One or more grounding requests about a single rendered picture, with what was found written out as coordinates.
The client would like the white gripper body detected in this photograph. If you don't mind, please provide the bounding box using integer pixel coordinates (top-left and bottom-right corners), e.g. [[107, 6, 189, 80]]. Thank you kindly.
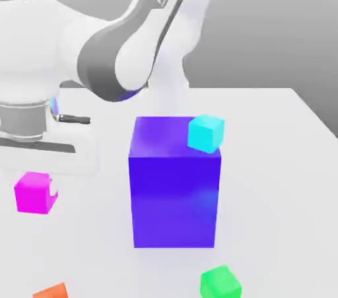
[[0, 128, 102, 176]]

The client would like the small magenta cube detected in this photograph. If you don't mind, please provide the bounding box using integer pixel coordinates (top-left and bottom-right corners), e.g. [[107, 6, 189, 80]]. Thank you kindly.
[[13, 171, 59, 215]]

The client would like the small orange cube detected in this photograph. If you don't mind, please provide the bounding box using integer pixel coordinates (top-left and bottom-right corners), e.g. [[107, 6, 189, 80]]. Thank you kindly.
[[32, 281, 69, 298]]

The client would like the small cyan cube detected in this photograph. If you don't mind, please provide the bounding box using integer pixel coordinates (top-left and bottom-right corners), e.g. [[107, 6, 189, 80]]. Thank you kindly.
[[187, 114, 226, 155]]

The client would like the small green cube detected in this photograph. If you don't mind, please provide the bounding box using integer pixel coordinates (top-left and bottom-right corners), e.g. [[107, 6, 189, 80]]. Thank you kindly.
[[199, 264, 243, 298]]

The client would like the large purple box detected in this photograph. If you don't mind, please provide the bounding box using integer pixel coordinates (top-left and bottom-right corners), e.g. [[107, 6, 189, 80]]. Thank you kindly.
[[127, 116, 222, 249]]

